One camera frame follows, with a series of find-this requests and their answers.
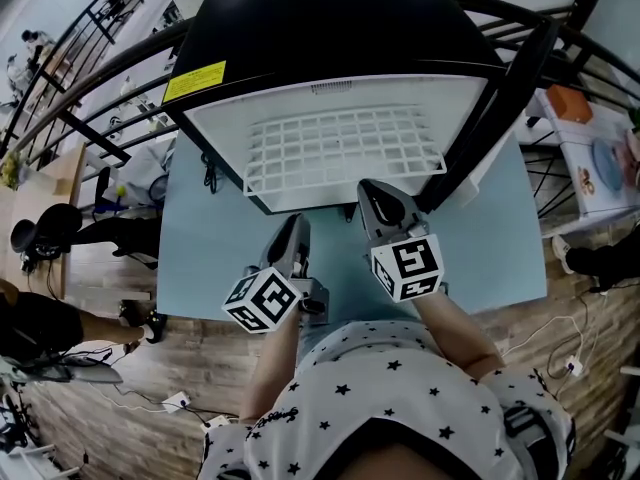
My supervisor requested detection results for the person's right forearm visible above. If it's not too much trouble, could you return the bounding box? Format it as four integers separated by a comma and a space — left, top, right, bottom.
411, 287, 507, 380

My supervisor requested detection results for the yellow-green plant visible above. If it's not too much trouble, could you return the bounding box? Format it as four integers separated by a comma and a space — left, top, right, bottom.
0, 149, 25, 190

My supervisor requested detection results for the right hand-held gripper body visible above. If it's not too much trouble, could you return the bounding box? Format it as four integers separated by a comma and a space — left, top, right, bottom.
366, 219, 449, 304

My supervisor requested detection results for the orange box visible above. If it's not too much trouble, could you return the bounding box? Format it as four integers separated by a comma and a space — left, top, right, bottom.
545, 84, 594, 122

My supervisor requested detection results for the wooden desk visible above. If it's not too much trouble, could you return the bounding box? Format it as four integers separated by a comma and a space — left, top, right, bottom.
8, 141, 90, 300

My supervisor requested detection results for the blue plate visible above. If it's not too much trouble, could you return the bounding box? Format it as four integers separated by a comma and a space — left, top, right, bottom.
590, 137, 624, 195

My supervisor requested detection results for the black metal railing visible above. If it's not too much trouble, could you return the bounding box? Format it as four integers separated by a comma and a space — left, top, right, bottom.
0, 0, 640, 222

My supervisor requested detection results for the black shoulder strap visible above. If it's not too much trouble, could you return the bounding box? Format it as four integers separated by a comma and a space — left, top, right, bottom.
501, 404, 577, 470

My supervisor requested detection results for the black mini fridge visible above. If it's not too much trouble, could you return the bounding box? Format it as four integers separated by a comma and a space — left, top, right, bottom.
161, 0, 559, 217

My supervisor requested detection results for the white wire fridge shelf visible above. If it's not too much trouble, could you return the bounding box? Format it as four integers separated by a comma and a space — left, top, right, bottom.
242, 104, 448, 199

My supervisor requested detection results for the white printed cabinet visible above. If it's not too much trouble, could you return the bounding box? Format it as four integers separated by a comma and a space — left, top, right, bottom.
558, 111, 640, 220

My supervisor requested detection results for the white star-print shirt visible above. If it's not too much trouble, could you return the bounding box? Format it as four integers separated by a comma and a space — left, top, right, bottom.
196, 319, 577, 480

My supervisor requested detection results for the black coiled cable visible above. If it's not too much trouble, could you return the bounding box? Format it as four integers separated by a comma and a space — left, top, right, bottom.
200, 151, 220, 196

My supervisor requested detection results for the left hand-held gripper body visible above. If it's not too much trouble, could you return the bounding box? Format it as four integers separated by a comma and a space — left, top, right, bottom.
220, 251, 332, 336

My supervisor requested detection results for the black office chair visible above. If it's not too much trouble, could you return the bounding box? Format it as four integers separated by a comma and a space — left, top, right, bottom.
10, 166, 162, 270

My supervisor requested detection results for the person's left forearm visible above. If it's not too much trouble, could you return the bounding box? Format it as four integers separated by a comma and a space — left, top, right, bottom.
238, 311, 302, 423

